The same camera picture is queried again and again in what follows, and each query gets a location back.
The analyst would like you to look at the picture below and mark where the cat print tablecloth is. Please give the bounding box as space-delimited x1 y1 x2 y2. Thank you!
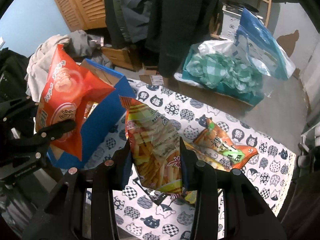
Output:
82 79 297 240

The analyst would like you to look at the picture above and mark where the large red snack bag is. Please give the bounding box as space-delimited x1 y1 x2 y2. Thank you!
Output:
35 44 117 162

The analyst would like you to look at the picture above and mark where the dark hanging coat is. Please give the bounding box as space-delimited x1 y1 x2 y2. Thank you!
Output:
104 0 130 49

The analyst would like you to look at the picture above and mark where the blue plastic bag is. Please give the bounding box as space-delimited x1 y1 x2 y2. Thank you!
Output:
235 7 297 80

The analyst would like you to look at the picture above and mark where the green checked cloth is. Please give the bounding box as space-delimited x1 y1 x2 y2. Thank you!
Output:
186 51 263 93

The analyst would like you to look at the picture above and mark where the wooden louvered cabinet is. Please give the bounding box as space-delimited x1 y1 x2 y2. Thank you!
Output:
46 0 108 32

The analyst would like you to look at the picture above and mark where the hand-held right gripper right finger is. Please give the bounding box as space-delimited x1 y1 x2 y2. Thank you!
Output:
179 141 288 240

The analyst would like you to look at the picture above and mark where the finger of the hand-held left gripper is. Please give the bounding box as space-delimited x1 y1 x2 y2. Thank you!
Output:
34 119 77 147
0 97 39 122

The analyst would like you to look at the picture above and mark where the long black hanging coat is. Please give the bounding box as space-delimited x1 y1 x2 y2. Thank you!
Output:
145 0 220 78

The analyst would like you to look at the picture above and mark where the grey hanging jacket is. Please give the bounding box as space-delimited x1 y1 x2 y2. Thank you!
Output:
117 0 160 43

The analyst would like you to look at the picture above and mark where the orange fries snack bag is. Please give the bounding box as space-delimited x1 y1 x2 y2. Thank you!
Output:
119 96 198 207

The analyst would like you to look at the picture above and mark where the white plastic bag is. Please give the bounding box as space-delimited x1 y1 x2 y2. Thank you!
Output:
197 40 240 63

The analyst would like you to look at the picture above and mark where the orange green-label snack bag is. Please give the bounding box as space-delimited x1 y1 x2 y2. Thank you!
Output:
192 117 259 173

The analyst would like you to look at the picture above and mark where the blue cardboard box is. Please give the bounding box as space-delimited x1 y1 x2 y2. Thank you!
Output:
46 59 137 169

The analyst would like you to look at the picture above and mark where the teal cardboard box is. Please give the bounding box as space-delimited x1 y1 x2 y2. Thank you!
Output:
175 52 265 115

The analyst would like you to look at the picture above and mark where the wooden shelf rack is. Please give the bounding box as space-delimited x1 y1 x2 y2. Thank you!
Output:
210 0 273 39

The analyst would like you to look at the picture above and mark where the dark cloth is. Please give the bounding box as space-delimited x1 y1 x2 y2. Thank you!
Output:
0 49 35 100

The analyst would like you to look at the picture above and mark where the grey shoe rack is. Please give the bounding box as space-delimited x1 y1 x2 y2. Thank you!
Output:
299 124 320 170

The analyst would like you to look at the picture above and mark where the wooden crate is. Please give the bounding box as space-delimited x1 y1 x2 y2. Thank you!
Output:
101 45 140 71

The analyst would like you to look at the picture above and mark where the light grey hoodie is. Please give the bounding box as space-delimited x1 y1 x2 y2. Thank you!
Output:
25 35 73 98

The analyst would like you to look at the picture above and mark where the flat cardboard piece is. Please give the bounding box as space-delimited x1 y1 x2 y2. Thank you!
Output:
139 74 164 85

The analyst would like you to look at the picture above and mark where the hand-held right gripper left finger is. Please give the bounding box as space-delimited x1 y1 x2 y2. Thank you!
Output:
22 140 133 240

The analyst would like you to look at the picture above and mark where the dark grey garment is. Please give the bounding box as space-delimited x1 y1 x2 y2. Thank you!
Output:
67 30 113 68

